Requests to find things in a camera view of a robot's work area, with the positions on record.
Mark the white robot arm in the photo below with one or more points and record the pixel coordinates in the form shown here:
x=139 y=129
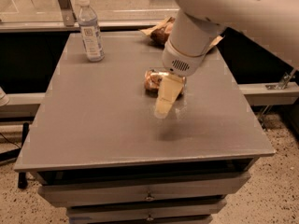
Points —
x=272 y=24

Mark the clear plastic water bottle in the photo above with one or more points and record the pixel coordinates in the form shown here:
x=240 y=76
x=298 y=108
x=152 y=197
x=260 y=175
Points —
x=90 y=31

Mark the brown chip bag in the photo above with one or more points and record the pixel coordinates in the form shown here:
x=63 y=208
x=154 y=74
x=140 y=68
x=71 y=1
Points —
x=160 y=31

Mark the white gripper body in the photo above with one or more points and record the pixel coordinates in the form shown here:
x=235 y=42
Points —
x=179 y=62

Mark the metal railing post left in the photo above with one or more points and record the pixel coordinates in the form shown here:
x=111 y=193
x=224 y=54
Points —
x=69 y=17

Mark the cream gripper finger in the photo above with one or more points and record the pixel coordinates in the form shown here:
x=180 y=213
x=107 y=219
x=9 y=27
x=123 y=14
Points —
x=164 y=104

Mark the grey top drawer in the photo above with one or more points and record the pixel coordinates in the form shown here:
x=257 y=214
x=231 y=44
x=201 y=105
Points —
x=144 y=190

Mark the metal floor bracket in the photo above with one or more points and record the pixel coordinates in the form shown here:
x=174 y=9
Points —
x=284 y=81

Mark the orange soda can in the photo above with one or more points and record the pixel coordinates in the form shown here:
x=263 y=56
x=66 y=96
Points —
x=152 y=80

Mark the grey drawer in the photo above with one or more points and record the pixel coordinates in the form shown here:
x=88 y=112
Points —
x=144 y=190
x=146 y=211

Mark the grey lower drawer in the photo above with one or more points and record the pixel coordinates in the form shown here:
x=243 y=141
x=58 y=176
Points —
x=146 y=211

